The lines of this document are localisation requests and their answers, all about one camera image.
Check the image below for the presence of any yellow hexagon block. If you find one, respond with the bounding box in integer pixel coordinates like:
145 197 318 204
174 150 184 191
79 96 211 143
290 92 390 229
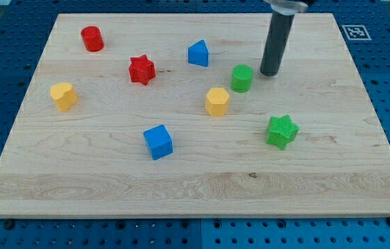
205 88 230 117

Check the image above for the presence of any blue cube block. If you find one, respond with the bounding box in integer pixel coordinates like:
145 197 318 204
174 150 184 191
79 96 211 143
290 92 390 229
143 124 173 160

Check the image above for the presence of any green cylinder block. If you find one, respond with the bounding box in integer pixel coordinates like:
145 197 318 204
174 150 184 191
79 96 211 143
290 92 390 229
230 64 253 93

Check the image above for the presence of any wooden board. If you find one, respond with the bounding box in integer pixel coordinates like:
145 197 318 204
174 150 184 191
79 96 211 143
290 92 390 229
0 13 390 219

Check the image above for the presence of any blue triangle block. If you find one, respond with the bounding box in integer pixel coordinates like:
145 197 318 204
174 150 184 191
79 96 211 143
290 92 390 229
187 39 209 67

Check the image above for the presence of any red star block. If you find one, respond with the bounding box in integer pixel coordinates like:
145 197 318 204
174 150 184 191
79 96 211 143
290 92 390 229
129 54 156 86

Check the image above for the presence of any green star block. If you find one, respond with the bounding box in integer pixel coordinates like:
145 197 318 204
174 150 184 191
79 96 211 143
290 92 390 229
266 115 299 150

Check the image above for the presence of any red cylinder block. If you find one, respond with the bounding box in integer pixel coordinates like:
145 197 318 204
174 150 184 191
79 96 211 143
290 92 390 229
80 26 104 52

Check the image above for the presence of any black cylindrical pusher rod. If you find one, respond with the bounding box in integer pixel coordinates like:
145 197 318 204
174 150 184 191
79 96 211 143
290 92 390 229
260 11 295 76

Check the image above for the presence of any yellow heart block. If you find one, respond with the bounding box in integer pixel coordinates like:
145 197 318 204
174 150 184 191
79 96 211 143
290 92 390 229
50 82 79 112

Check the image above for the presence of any silver robot flange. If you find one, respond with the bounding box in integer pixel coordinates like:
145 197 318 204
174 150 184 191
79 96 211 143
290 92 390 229
264 0 309 16

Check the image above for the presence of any white fiducial marker tag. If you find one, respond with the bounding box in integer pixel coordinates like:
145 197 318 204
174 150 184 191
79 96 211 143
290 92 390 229
342 24 371 41

